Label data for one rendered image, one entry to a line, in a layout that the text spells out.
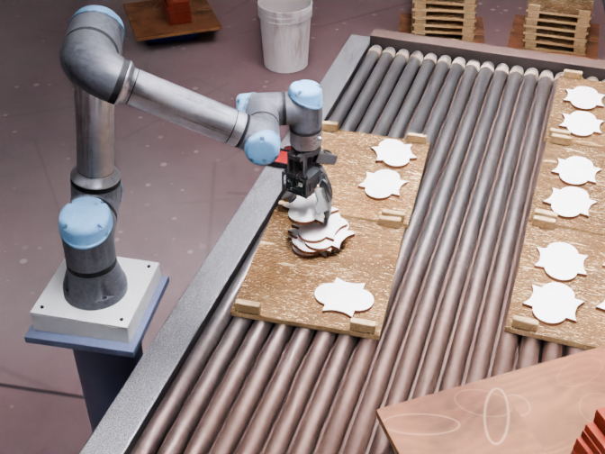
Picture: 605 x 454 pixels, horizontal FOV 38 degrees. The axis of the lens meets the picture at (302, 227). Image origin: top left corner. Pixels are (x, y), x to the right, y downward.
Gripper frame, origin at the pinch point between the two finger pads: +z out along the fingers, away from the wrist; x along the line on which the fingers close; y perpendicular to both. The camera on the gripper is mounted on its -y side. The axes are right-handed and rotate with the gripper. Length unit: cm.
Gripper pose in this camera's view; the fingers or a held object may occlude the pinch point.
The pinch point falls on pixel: (310, 208)
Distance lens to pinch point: 215.9
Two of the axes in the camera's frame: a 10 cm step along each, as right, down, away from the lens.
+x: 8.3, 3.5, -4.4
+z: 0.0, 7.8, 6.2
